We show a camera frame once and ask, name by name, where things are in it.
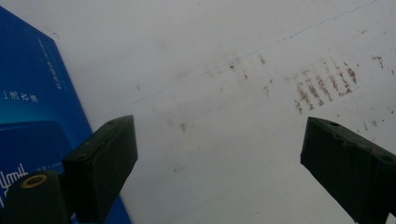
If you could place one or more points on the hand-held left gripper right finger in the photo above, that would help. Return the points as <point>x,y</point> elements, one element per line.
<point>351,168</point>

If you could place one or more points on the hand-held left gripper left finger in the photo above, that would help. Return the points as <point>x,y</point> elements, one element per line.
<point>102,161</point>

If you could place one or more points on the blue cardboard box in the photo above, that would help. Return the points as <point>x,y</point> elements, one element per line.
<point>34,93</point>

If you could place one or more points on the white table mat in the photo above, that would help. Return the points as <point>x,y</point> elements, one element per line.
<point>218,140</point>

